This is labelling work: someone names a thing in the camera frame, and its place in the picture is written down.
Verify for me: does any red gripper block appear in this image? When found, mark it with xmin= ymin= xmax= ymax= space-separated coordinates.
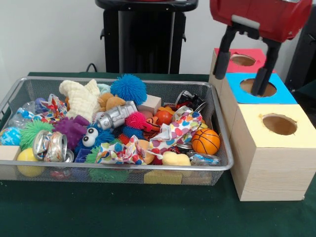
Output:
xmin=209 ymin=0 xmax=313 ymax=97

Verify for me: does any wooden box with three holes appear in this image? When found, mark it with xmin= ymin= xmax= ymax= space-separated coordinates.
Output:
xmin=208 ymin=47 xmax=316 ymax=202

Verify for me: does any black upright panel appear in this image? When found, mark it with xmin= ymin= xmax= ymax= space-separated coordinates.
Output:
xmin=284 ymin=9 xmax=316 ymax=92

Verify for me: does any dark green side tablecloth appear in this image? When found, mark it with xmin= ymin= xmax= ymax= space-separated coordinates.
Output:
xmin=293 ymin=80 xmax=316 ymax=119

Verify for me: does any orange toy basketball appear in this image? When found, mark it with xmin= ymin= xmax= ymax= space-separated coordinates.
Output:
xmin=191 ymin=128 xmax=221 ymax=157

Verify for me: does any blue spiky rubber ball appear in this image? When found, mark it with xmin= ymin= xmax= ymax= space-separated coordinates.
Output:
xmin=110 ymin=73 xmax=148 ymax=102

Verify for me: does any silver toy robot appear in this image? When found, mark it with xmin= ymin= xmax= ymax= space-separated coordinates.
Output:
xmin=95 ymin=100 xmax=138 ymax=129

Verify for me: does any cream waffle cloth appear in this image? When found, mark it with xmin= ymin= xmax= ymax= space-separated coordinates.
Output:
xmin=58 ymin=79 xmax=101 ymax=119

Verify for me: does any purple knobby rubber ball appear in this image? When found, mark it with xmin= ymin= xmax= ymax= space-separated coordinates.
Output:
xmin=52 ymin=115 xmax=90 ymax=151

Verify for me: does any crushed silver drink can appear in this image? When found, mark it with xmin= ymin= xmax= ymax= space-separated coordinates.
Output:
xmin=32 ymin=130 xmax=75 ymax=163

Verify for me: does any green spiky rubber ball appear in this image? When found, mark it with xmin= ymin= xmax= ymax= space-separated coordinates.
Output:
xmin=19 ymin=120 xmax=54 ymax=151

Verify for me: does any yellow ball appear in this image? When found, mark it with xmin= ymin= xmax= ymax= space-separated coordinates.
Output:
xmin=16 ymin=147 xmax=46 ymax=178

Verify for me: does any blue globe ball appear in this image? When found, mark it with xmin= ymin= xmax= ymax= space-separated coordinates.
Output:
xmin=0 ymin=127 xmax=22 ymax=146

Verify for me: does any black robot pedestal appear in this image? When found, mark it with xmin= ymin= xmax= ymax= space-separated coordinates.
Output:
xmin=95 ymin=0 xmax=199 ymax=75

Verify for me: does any wire mesh bin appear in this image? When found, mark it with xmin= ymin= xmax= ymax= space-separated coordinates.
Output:
xmin=0 ymin=76 xmax=235 ymax=186

